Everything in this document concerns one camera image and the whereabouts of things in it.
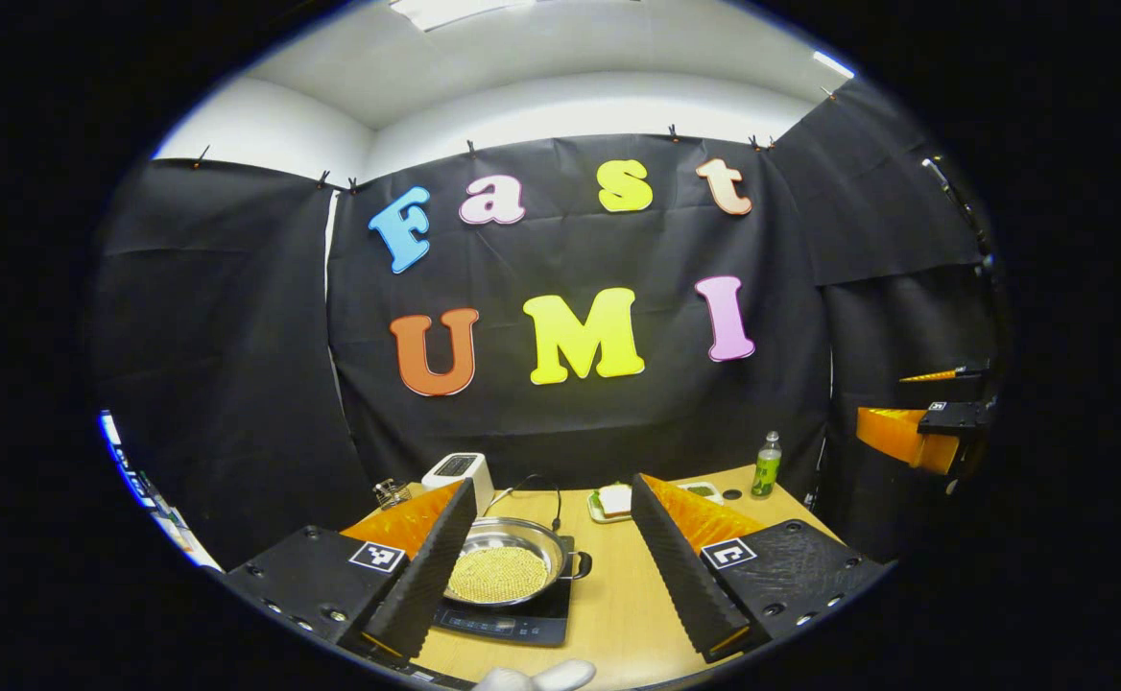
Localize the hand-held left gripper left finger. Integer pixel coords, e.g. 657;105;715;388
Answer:
201;478;478;668

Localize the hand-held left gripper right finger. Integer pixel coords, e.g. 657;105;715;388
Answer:
630;473;907;665

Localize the heap of soybeans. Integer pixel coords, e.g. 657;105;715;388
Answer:
447;545;550;605

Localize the black induction cooktop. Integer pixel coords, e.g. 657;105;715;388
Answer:
431;533;576;647

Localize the pale green plate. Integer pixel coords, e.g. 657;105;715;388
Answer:
587;485;633;525

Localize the white toaster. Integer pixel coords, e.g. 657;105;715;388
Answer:
421;452;495;514

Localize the green label drink bottle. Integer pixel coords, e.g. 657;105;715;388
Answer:
751;431;783;499

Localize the metal backdrop stand pole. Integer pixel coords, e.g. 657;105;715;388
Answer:
922;156;995;272

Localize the row of black cloth clips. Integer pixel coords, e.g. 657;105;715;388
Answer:
191;86;835;193

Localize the black power cable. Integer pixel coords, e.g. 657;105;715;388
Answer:
489;474;563;534

